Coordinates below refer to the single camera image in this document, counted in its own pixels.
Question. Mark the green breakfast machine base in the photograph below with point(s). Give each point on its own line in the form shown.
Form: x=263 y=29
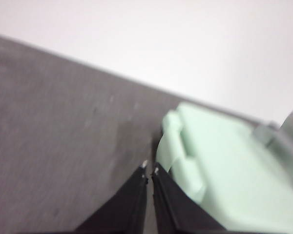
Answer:
x=164 y=153

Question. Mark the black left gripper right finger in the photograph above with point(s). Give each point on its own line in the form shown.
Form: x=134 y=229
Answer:
x=175 y=212

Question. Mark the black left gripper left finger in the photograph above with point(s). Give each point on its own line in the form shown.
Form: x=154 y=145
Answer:
x=127 y=209

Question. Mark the green griddle lid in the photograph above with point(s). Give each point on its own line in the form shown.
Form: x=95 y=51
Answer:
x=234 y=170

